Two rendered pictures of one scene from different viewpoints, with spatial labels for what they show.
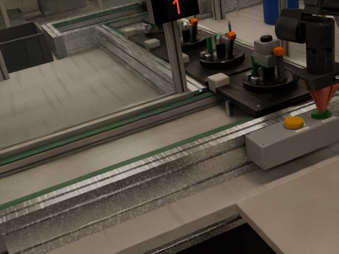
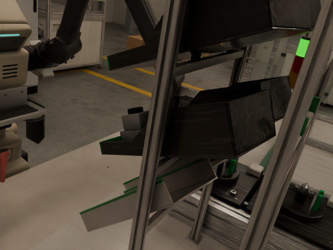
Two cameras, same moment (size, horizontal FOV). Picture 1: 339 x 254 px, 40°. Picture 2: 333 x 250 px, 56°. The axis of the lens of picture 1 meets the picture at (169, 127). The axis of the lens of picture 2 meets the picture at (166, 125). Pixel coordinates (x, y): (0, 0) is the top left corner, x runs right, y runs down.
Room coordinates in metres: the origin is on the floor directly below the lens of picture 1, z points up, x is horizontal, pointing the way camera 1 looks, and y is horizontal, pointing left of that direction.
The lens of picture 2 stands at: (1.64, -1.03, 1.49)
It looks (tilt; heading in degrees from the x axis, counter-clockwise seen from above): 24 degrees down; 136
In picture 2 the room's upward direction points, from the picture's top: 10 degrees clockwise
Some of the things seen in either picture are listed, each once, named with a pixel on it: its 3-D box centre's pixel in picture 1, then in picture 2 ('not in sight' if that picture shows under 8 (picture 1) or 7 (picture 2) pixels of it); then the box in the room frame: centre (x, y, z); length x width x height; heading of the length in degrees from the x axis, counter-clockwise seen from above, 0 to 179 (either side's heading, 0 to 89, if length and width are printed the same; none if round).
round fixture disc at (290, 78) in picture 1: (269, 79); (218, 168); (1.13, -0.28, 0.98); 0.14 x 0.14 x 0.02
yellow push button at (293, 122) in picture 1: (293, 124); not in sight; (0.90, -0.27, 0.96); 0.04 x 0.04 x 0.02
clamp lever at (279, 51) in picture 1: (278, 62); not in sight; (1.09, -0.29, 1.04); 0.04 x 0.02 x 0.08; 19
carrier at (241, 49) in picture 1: (220, 47); (302, 194); (1.37, -0.20, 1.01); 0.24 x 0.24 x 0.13; 19
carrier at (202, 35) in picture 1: (185, 32); not in sight; (1.60, -0.12, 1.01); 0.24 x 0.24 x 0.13; 19
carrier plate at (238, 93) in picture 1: (270, 85); (216, 173); (1.13, -0.28, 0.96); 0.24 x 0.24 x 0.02; 19
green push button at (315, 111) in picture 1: (320, 116); not in sight; (0.92, -0.33, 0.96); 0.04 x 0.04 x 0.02
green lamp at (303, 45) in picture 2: not in sight; (306, 48); (1.18, -0.06, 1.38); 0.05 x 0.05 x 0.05
